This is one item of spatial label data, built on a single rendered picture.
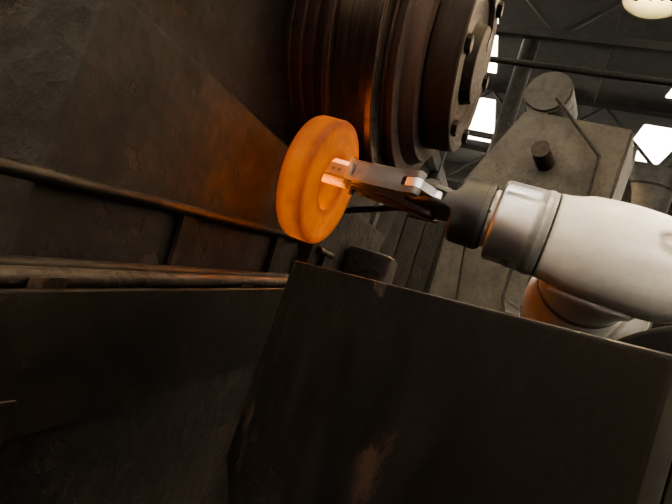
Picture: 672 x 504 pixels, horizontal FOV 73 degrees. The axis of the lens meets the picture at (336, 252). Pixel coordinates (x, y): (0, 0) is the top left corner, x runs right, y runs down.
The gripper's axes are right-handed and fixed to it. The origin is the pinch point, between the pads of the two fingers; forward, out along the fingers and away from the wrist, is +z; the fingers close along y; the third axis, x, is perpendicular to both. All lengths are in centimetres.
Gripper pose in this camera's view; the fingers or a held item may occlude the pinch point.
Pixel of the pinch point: (326, 168)
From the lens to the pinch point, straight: 57.3
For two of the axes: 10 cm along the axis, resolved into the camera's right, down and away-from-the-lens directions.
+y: 3.1, 1.6, 9.4
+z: -8.8, -3.3, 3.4
